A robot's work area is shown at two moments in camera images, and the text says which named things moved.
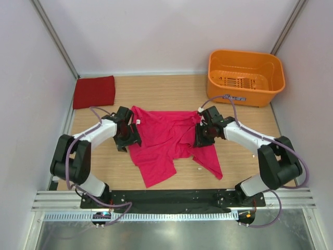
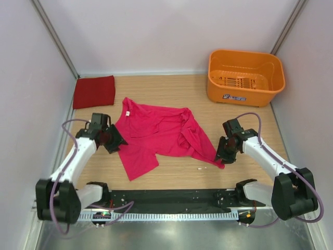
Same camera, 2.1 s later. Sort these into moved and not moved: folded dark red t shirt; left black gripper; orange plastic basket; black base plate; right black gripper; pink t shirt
Moved: left black gripper; right black gripper; pink t shirt
Not moved: orange plastic basket; folded dark red t shirt; black base plate
